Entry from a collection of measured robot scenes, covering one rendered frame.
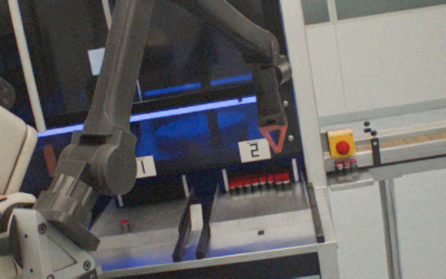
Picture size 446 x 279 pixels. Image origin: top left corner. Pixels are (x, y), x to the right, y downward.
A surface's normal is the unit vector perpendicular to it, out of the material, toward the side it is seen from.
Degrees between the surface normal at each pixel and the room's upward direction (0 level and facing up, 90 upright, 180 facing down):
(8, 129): 90
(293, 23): 90
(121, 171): 93
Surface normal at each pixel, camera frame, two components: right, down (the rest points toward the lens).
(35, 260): -0.55, 0.15
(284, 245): -0.17, -0.96
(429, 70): -0.07, 0.24
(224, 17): 0.85, 0.07
